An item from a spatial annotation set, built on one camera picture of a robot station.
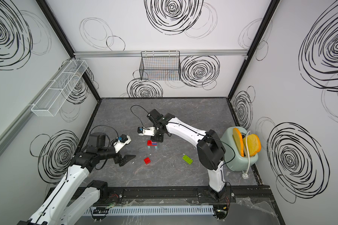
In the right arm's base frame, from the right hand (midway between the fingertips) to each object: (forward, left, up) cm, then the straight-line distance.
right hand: (154, 136), depth 85 cm
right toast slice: (-9, -53, +9) cm, 55 cm away
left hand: (-10, +12, +4) cm, 16 cm away
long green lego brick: (-10, -21, -11) cm, 25 cm away
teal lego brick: (-3, +5, -9) cm, 11 cm away
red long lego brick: (-2, +3, -5) cm, 7 cm away
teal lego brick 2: (-3, 0, -9) cm, 9 cm away
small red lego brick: (-12, +4, -9) cm, 16 cm away
